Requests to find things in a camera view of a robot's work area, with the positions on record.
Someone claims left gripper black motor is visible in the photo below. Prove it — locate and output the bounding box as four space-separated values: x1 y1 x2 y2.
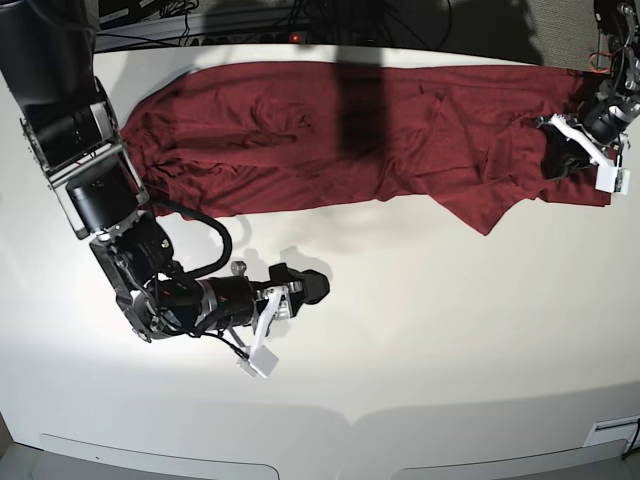
535 98 638 180

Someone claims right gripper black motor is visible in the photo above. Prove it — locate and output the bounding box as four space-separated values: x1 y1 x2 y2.
197 263 330 358

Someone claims dark red long-sleeve shirt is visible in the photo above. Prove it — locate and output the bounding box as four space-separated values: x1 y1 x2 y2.
121 62 611 235

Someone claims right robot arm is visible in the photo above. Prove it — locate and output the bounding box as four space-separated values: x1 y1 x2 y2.
1 1 330 362

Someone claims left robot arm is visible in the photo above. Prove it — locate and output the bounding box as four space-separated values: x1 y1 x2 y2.
536 1 639 194

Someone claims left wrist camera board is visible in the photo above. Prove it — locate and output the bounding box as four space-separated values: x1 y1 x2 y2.
595 165 631 195

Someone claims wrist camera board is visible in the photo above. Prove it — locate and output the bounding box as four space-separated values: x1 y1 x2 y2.
595 165 631 195
237 346 279 378

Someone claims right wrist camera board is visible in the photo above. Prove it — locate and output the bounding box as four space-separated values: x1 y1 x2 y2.
237 346 279 378

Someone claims black power strip red switch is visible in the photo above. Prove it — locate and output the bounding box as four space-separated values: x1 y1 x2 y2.
185 31 305 46

